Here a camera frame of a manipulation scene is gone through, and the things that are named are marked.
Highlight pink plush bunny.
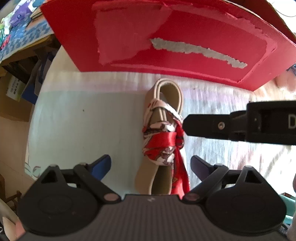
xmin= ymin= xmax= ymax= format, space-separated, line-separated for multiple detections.
xmin=274 ymin=64 xmax=296 ymax=92

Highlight blue patterned cloth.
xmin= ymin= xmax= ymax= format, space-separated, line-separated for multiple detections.
xmin=1 ymin=16 xmax=53 ymax=62

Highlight cardboard boxes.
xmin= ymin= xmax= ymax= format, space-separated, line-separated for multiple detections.
xmin=0 ymin=67 xmax=45 ymax=123

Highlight beige strap with red scarf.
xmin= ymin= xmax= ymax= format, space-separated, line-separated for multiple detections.
xmin=134 ymin=78 xmax=191 ymax=195

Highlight large red cardboard box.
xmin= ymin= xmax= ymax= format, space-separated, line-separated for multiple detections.
xmin=41 ymin=1 xmax=295 ymax=91

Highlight purple toy figure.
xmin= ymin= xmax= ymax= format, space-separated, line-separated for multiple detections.
xmin=10 ymin=11 xmax=32 ymax=27

